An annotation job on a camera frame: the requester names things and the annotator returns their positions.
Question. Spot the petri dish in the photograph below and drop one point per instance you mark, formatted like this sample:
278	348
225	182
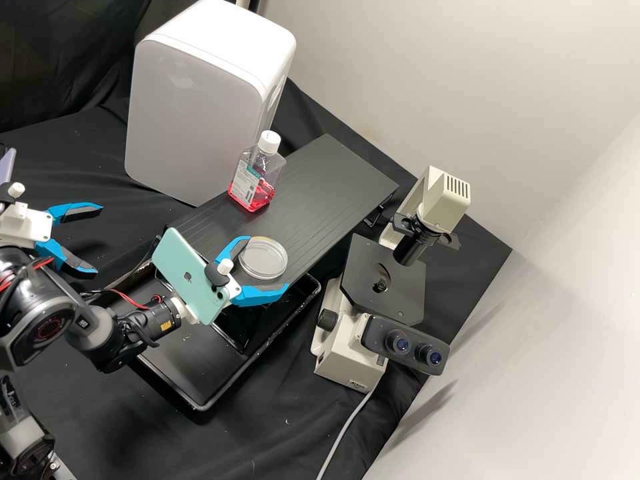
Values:
262	257

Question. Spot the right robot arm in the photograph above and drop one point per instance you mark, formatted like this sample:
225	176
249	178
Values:
45	320

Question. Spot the right wrist camera phone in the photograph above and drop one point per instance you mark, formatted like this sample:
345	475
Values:
182	270

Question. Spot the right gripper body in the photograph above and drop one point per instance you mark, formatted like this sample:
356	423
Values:
233	292

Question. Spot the black tray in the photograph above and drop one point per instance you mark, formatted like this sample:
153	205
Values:
200	365

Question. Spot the white box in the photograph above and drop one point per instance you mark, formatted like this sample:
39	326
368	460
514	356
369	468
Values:
200	100

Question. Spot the black platform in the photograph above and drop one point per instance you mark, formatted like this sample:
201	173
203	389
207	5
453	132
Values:
320	195

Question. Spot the cream microscope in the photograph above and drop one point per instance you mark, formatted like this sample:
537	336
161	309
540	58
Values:
360	310

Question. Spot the red liquid bottle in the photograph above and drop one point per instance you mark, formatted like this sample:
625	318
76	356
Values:
251	185

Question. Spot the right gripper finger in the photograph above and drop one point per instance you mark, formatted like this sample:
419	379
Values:
232	245
260	296

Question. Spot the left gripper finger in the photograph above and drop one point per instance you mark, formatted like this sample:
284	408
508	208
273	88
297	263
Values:
67	257
75	211

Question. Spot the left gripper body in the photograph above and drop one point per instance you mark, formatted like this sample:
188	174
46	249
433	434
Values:
30	225

